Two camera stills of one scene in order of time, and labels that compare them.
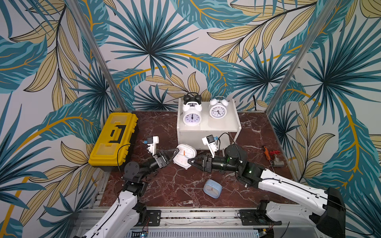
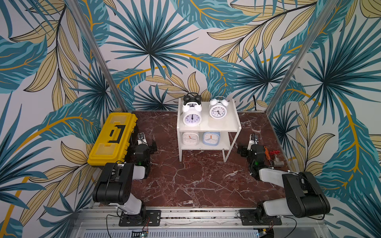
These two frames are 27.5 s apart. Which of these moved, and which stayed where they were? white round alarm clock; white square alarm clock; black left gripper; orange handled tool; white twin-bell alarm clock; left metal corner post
Moved: black left gripper; white square alarm clock
Stayed: left metal corner post; orange handled tool; white twin-bell alarm clock; white round alarm clock
